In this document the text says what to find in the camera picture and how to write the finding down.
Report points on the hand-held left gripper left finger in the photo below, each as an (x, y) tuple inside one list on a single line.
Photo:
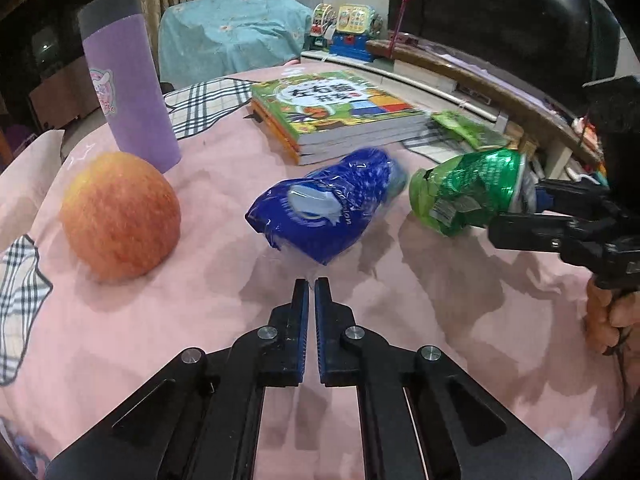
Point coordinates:
[(300, 332)]

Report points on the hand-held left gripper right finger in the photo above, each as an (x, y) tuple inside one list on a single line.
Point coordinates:
[(322, 335)]

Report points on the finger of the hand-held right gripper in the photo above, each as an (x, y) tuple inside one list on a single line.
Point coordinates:
[(570, 197), (540, 232)]

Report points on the crushed green can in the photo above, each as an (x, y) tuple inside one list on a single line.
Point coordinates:
[(470, 185)]

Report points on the blue snack bag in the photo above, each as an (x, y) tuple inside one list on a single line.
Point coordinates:
[(340, 200)]

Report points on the person's right hand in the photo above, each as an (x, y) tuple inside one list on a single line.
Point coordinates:
[(607, 320)]

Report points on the green snack wrapper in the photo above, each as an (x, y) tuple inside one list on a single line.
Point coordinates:
[(467, 127)]

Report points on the marble television stand top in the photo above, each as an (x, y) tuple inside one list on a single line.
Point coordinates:
[(500, 90)]

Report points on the black television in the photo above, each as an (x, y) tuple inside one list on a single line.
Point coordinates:
[(500, 10)]

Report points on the red yellow apple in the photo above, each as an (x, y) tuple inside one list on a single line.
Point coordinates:
[(120, 215)]

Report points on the thin pink stick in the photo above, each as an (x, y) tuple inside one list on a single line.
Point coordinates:
[(402, 5)]

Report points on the blue toy register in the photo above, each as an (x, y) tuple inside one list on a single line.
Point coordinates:
[(350, 47)]

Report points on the purple tumbler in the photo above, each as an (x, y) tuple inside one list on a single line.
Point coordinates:
[(130, 90)]

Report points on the ferris wheel toy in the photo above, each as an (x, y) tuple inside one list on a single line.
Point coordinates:
[(321, 27)]

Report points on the teal cloth covered furniture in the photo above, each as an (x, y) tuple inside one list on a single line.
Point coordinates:
[(225, 35)]

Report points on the pink sofa cushion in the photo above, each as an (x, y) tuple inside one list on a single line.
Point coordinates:
[(30, 155)]

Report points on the low cabinet behind door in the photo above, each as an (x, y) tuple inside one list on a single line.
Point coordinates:
[(60, 95)]

